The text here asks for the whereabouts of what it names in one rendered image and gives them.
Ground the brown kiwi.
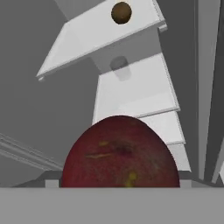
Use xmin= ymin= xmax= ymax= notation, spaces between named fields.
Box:
xmin=110 ymin=1 xmax=133 ymax=25

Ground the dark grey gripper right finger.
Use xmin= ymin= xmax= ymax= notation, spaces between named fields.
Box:
xmin=178 ymin=171 xmax=219 ymax=188

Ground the dark red potato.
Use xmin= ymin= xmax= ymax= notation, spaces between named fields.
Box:
xmin=59 ymin=115 xmax=181 ymax=188

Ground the grey fridge door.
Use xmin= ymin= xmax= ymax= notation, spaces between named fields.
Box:
xmin=195 ymin=0 xmax=224 ymax=186

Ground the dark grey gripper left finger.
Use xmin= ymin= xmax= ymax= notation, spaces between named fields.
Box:
xmin=11 ymin=171 xmax=64 ymax=188

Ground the grey translucent jar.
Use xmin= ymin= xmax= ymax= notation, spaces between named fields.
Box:
xmin=109 ymin=55 xmax=131 ymax=82

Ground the white fridge shelf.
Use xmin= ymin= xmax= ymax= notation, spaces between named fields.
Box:
xmin=136 ymin=110 xmax=186 ymax=146
xmin=166 ymin=143 xmax=193 ymax=173
xmin=36 ymin=0 xmax=169 ymax=82
xmin=92 ymin=52 xmax=181 ymax=125

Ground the grey fridge rail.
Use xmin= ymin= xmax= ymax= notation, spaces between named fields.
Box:
xmin=0 ymin=132 xmax=64 ymax=172

